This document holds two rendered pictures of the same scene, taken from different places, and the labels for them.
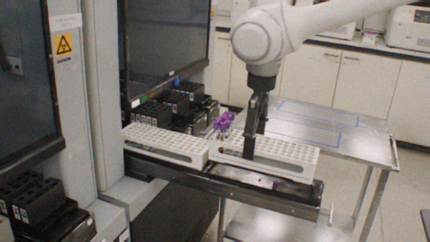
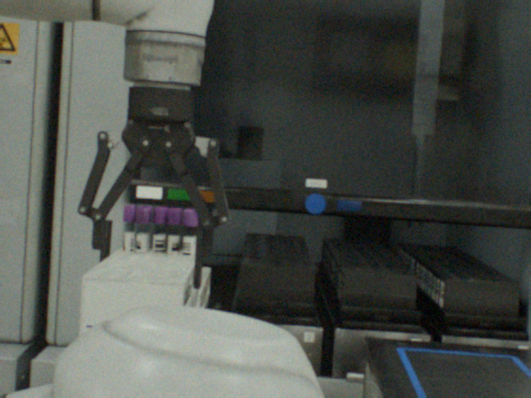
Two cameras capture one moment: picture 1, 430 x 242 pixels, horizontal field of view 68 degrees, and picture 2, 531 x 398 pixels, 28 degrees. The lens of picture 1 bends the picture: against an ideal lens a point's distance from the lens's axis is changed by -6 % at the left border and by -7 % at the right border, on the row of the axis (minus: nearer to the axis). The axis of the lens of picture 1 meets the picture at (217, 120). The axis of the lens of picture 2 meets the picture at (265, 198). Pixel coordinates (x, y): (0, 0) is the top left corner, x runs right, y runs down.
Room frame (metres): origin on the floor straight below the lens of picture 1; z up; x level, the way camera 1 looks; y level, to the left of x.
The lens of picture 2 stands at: (0.55, -1.29, 1.07)
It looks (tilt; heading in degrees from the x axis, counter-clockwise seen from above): 3 degrees down; 70
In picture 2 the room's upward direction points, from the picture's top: 4 degrees clockwise
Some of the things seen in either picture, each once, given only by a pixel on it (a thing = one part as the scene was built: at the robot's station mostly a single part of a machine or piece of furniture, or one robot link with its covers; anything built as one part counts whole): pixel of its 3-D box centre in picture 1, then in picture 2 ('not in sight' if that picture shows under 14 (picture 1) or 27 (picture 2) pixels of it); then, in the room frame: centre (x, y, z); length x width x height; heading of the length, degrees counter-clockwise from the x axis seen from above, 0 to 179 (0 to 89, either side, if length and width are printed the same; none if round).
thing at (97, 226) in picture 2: (248, 141); (91, 226); (0.78, -0.08, 0.96); 0.03 x 0.01 x 0.05; 160
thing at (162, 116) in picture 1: (162, 118); (276, 286); (1.11, 0.20, 0.85); 0.12 x 0.02 x 0.06; 161
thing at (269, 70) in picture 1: (263, 62); (163, 63); (0.84, -0.10, 1.15); 0.09 x 0.09 x 0.06
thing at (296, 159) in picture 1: (263, 153); (147, 290); (0.83, -0.13, 0.89); 0.30 x 0.10 x 0.06; 70
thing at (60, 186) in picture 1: (44, 202); not in sight; (0.59, 0.39, 0.85); 0.12 x 0.02 x 0.06; 161
